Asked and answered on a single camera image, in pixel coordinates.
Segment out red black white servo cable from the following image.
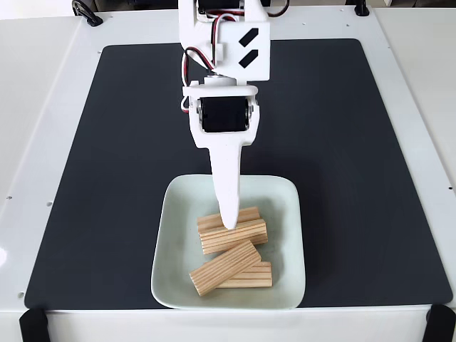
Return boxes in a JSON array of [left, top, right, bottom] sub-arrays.
[[263, 0, 290, 18], [180, 10, 247, 113]]

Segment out pale green square plate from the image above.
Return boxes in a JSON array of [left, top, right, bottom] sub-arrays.
[[150, 173, 306, 310]]

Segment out grooved wooden block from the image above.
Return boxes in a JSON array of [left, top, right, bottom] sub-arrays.
[[189, 240, 262, 297], [215, 261, 274, 289], [197, 206, 261, 229], [197, 218, 269, 256]]

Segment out black rubber mat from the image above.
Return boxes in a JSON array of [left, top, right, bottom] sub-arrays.
[[24, 38, 453, 310]]

